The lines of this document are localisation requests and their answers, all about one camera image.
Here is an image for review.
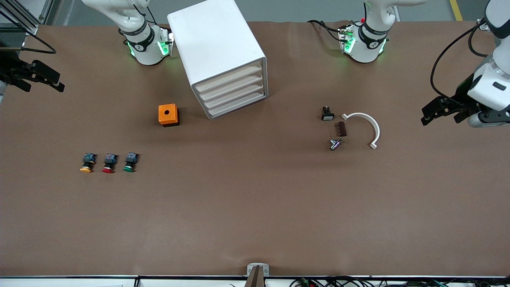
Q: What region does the green push button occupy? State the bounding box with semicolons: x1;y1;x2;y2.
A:
123;152;139;173

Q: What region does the yellow push button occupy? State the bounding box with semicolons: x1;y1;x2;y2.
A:
79;153;97;173

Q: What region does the red push button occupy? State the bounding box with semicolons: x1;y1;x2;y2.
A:
101;153;119;174

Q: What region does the orange button box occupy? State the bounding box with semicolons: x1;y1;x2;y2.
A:
158;104;180;127

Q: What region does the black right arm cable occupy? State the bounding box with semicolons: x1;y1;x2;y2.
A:
0;30;57;55

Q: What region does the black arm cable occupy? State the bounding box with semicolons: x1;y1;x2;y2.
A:
430;20;489;105
0;30;57;55

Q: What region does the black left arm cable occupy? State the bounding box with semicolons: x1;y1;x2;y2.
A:
430;20;489;105

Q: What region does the white curved bracket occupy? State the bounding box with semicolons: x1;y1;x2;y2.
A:
341;112;381;150

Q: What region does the black right base cable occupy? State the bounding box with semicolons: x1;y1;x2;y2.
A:
133;2;158;25

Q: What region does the black base cable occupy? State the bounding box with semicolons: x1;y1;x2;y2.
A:
307;19;344;42
133;2;158;25

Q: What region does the black left base cable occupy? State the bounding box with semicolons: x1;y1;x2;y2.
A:
307;19;344;42

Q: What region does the grey metal camera bracket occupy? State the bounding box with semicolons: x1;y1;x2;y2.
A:
245;263;270;287

